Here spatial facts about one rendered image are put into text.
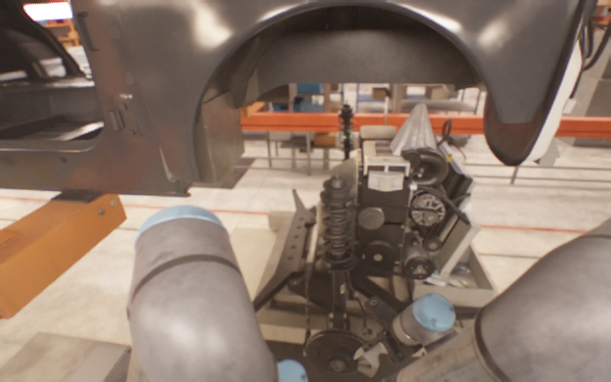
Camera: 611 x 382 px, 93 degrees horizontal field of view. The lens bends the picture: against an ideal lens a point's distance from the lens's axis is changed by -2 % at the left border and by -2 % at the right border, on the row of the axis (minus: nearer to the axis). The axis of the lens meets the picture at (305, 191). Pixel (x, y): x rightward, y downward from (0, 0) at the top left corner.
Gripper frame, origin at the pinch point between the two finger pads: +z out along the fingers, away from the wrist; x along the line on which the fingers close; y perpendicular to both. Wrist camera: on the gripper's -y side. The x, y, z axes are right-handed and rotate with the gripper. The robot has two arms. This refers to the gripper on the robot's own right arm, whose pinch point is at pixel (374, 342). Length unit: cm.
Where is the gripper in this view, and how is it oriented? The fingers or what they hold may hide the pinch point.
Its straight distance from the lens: 100.7
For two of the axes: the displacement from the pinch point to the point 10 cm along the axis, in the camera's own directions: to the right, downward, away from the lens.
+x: 8.5, -3.2, 4.3
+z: -1.5, 6.2, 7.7
